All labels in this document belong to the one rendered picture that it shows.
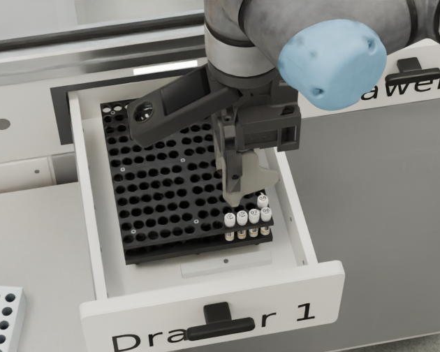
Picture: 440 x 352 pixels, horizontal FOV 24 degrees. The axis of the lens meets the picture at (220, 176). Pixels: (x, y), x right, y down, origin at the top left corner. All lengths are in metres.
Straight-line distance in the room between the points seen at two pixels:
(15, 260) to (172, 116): 0.43
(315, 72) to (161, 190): 0.45
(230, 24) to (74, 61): 0.39
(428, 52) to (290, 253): 0.33
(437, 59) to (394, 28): 0.53
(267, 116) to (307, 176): 0.53
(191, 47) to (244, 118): 0.29
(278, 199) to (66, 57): 0.31
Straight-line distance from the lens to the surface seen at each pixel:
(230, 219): 1.17
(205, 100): 0.97
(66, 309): 1.29
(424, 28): 0.87
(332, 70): 0.79
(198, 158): 1.24
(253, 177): 1.07
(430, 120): 1.50
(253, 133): 1.01
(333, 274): 1.12
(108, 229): 1.26
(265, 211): 1.18
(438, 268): 1.87
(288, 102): 1.01
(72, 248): 1.34
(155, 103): 1.01
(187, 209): 1.19
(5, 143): 1.36
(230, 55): 0.93
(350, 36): 0.80
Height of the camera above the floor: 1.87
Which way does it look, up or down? 52 degrees down
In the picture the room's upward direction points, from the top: straight up
